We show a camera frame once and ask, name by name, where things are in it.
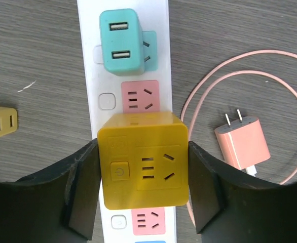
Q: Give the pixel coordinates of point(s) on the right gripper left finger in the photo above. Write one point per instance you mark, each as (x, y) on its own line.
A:
(55, 204)

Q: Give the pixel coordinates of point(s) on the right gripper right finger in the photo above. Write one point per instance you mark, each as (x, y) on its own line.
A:
(232, 206)

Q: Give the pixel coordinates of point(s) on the pink charger plug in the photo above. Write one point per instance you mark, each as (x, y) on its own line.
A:
(243, 143)

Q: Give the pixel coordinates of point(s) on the yellow cube socket adapter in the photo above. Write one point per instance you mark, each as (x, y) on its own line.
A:
(144, 161)

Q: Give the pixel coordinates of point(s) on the small yellow usb charger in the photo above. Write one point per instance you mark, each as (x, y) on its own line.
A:
(8, 120)

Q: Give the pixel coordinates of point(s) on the white power strip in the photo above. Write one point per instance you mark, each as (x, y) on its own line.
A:
(105, 99)

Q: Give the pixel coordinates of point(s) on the teal plug adapter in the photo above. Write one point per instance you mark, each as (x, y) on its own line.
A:
(121, 42)

